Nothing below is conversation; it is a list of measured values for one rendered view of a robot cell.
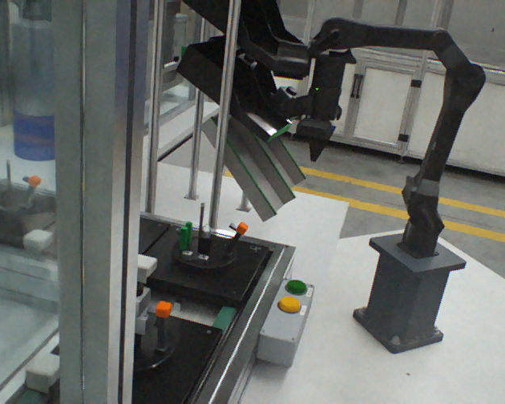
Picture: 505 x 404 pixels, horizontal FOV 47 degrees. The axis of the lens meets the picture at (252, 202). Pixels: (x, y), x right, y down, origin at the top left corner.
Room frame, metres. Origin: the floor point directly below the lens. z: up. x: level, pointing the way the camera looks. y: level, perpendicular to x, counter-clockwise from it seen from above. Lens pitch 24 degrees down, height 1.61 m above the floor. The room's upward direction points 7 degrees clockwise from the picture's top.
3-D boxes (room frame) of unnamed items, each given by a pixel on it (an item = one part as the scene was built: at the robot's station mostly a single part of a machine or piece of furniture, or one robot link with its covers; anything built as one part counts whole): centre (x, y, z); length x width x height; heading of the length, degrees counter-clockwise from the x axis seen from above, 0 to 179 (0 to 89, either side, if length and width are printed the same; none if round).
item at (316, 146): (1.09, -0.11, 1.25); 0.06 x 0.04 x 0.07; 78
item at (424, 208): (1.09, -0.35, 1.15); 0.09 x 0.07 x 0.06; 177
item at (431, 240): (1.10, -0.35, 1.09); 0.07 x 0.07 x 0.06; 31
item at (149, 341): (0.77, 0.17, 0.98); 0.14 x 0.14 x 0.02
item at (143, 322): (0.77, 0.18, 1.06); 0.08 x 0.04 x 0.07; 78
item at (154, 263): (1.10, 0.09, 1.01); 0.24 x 0.24 x 0.13; 78
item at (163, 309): (0.76, 0.12, 1.04); 0.04 x 0.02 x 0.08; 78
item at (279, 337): (0.97, -0.10, 0.93); 0.21 x 0.07 x 0.06; 168
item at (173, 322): (0.77, 0.17, 0.96); 0.24 x 0.24 x 0.02; 78
